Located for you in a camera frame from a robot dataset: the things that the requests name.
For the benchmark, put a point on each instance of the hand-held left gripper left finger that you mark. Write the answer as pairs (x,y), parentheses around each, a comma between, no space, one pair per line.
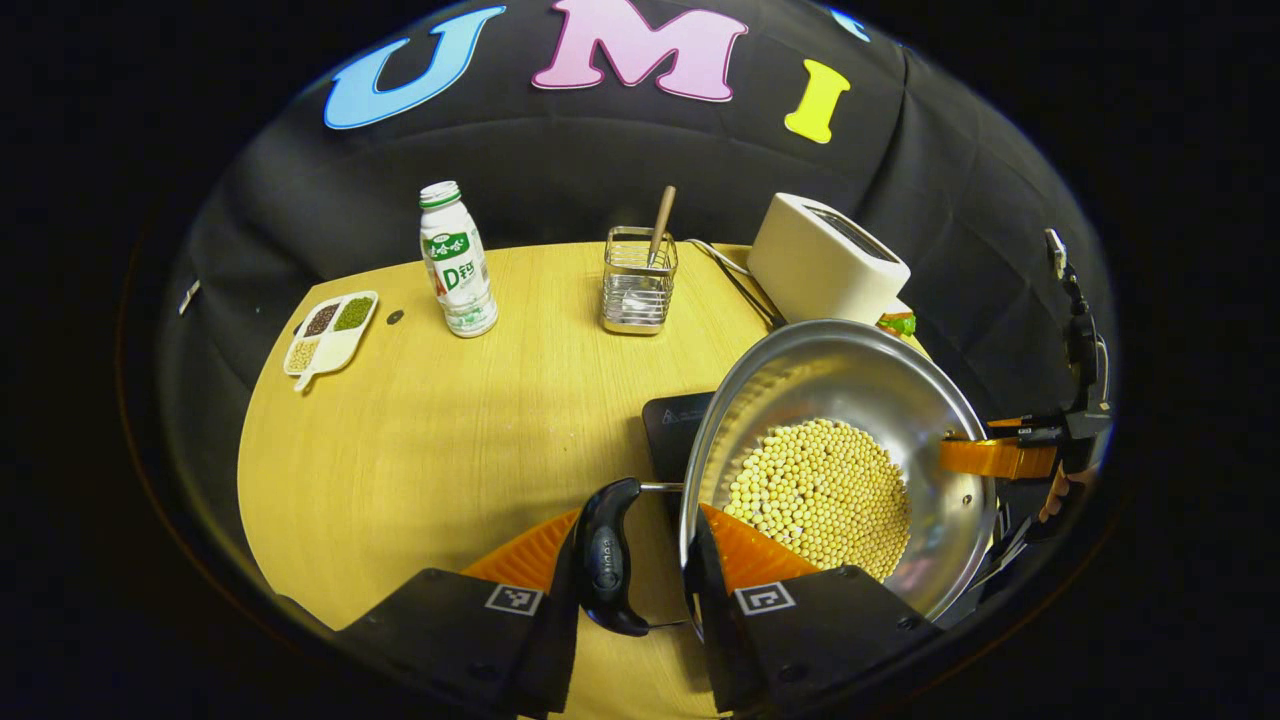
(555,650)

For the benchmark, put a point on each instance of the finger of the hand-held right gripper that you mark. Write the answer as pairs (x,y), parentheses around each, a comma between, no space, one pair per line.
(1000,458)
(1040,432)

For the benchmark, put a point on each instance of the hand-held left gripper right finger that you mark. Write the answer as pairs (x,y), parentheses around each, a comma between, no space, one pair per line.
(712,620)

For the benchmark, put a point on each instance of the steel pot with soybeans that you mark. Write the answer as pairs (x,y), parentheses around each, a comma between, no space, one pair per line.
(830,400)

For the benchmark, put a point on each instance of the black induction cooktop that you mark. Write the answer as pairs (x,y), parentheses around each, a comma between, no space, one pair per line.
(672,430)

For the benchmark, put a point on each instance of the sandwich on plate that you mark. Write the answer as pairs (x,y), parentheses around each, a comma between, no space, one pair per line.
(898,324)

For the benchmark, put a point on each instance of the white toaster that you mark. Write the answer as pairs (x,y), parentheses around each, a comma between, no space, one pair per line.
(820,265)

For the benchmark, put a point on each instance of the white divided dish of beans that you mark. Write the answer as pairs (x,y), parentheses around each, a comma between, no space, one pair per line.
(335,335)

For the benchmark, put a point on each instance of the white drink bottle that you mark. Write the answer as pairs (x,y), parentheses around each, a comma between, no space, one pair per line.
(458,270)

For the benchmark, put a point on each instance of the black backdrop cloth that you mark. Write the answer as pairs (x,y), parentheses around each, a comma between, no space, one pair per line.
(560,180)

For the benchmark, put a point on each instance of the silver cloth clip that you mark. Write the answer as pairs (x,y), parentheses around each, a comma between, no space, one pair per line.
(188,297)

